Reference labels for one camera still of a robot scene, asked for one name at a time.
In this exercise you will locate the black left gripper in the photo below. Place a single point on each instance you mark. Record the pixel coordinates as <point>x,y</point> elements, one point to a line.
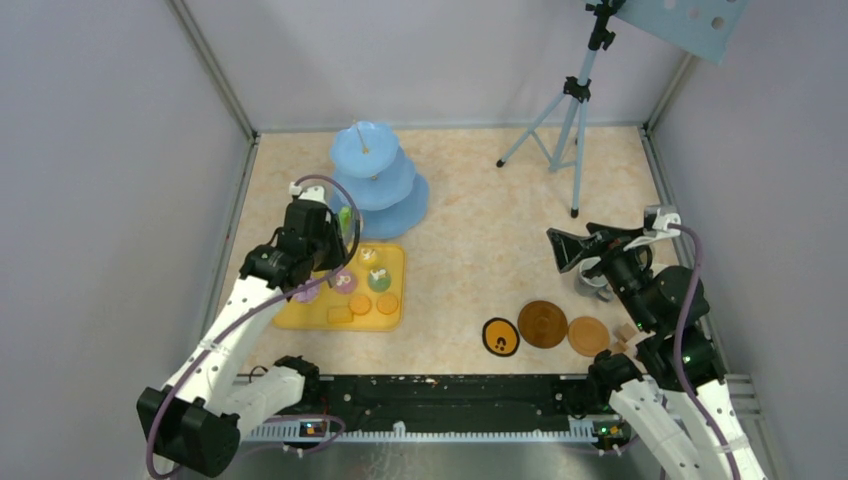
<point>339,250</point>

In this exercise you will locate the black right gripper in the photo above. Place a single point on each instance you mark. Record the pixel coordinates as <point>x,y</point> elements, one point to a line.
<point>569,248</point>

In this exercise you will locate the purple donut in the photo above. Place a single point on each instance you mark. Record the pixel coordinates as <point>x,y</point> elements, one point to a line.
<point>307,296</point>

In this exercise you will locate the pink flower donut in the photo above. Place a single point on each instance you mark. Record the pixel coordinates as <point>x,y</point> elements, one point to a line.
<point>345,282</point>

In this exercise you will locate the yellow cupcake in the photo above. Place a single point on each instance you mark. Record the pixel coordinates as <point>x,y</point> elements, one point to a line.
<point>368,256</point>

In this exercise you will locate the green glazed donut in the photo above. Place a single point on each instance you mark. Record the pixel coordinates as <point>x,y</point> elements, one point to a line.
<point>345,217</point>

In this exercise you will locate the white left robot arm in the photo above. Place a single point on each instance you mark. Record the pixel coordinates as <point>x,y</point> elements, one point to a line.
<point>199,417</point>

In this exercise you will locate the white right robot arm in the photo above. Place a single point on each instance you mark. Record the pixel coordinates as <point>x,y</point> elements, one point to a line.
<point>673,394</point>

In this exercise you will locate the grey mug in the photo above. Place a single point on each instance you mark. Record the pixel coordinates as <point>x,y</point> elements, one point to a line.
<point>594,287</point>

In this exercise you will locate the green cupcake with topping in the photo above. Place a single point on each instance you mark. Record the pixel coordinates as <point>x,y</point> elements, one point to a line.
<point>379,280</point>

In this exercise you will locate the round orange cookie left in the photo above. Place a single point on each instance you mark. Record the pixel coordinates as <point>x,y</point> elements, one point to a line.
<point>360,304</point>

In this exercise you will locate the blue three-tier cake stand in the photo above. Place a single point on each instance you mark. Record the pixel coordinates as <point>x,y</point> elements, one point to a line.
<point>372,166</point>

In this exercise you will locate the dark brown wooden saucer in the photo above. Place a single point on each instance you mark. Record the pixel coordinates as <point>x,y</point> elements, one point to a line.
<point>542,324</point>

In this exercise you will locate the light brown wooden coaster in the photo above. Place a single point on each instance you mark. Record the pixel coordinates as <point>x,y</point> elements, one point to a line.
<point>588,336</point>

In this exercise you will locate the yellow serving tray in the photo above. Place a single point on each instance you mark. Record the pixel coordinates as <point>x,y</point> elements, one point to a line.
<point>314,316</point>

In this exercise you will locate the wooden sugar cubes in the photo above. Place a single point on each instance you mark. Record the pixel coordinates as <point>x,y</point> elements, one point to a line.
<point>623,335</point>

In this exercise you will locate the light blue tripod stand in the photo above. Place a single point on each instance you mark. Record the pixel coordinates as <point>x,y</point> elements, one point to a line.
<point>577,90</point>

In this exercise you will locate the black and yellow round coaster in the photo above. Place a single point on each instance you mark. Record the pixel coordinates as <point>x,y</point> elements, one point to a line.
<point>500,337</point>

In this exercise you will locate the light blue perforated panel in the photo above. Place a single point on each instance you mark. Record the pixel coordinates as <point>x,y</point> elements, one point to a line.
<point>699,27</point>

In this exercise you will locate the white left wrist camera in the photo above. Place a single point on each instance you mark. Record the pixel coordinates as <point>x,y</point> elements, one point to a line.
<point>315,193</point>

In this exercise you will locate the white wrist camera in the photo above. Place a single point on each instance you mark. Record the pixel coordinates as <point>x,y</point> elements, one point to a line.
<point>315,193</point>
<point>660,218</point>

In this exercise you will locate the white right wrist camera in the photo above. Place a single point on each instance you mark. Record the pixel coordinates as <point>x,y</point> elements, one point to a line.
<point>660,218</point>

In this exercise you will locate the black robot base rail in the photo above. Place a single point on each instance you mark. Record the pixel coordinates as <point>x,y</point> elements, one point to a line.
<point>358,396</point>

